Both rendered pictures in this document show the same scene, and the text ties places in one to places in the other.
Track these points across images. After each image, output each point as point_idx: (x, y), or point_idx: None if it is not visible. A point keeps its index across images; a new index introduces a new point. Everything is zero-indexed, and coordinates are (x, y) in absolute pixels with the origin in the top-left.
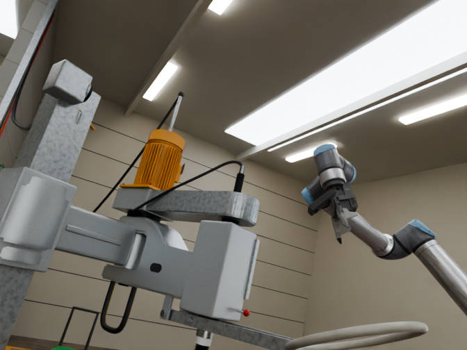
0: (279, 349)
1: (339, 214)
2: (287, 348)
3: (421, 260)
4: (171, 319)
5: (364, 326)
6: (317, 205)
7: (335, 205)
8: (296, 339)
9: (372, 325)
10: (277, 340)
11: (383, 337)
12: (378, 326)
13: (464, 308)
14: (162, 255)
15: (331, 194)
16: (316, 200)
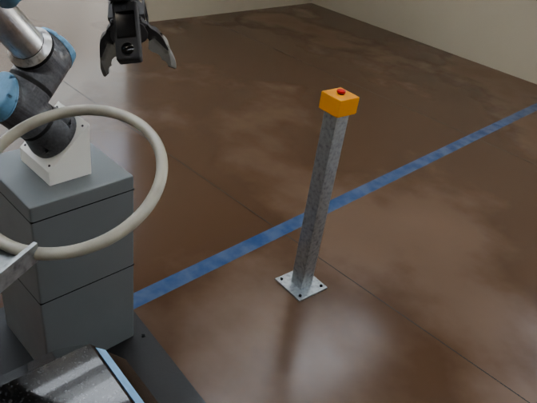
0: (25, 269)
1: (163, 52)
2: (85, 254)
3: None
4: None
5: (165, 164)
6: (141, 48)
7: (150, 34)
8: (117, 236)
9: (165, 157)
10: (20, 261)
11: (12, 137)
12: (165, 153)
13: (5, 30)
14: None
15: (138, 13)
16: (139, 37)
